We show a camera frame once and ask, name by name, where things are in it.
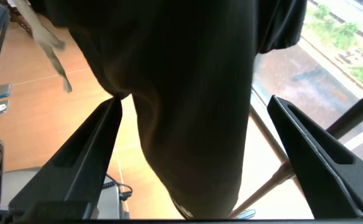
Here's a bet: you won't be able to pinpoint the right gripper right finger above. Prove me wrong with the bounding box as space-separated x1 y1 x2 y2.
267 95 363 218

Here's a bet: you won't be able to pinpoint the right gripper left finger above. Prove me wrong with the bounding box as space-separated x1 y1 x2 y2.
9 93 124 220

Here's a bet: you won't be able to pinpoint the black drawstring shorts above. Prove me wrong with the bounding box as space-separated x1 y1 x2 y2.
13 0 259 220

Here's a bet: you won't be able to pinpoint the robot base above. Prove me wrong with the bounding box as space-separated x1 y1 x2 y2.
0 132 133 220

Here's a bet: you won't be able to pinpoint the window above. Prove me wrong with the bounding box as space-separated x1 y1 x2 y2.
251 0 363 175

